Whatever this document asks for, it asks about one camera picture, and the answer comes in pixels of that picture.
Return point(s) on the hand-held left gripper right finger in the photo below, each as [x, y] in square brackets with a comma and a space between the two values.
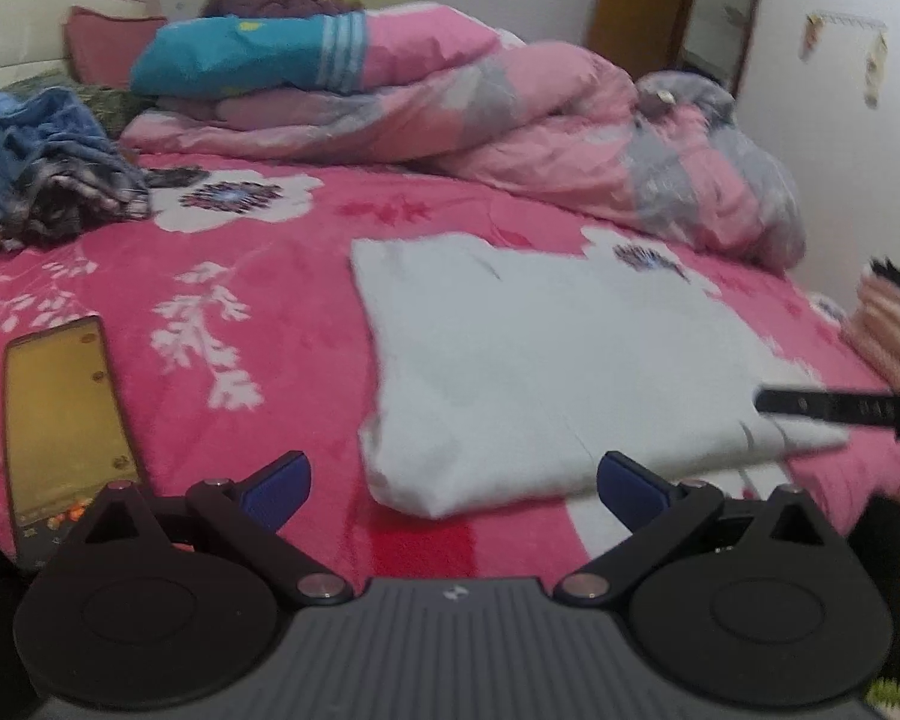
[630, 491]

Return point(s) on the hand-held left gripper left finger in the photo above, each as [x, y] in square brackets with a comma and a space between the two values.
[277, 491]

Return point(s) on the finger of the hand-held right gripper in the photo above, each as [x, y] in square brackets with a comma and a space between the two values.
[795, 403]

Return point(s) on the white shirt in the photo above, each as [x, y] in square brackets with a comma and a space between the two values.
[532, 360]

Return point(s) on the pink checkered cloth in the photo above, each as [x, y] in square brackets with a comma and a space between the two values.
[896, 364]

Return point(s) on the pink floral bed blanket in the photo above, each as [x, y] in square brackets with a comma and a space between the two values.
[232, 405]

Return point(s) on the smartphone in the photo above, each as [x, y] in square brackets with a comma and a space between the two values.
[60, 420]

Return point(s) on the pink and grey quilt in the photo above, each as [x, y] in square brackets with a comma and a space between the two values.
[532, 112]

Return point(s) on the green patterned pillow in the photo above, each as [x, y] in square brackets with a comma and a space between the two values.
[109, 97]

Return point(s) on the blue striped pillow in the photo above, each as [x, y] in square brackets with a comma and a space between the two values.
[232, 52]

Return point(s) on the pink and white headboard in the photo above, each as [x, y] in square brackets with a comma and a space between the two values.
[15, 22]

